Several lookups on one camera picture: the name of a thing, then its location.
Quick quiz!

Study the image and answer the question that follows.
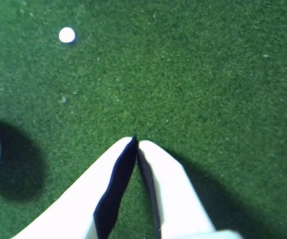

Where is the long green turf mat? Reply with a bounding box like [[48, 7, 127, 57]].
[[0, 0, 287, 239]]

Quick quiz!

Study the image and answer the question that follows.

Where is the white gripper finger with dark pad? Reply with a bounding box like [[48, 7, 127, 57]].
[[136, 140, 218, 239]]

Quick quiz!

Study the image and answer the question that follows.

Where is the white gripper finger with navy pad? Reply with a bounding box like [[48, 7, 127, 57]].
[[11, 133, 138, 239]]

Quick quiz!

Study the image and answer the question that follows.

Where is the small white dot marker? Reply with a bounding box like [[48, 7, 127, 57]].
[[58, 26, 76, 44]]

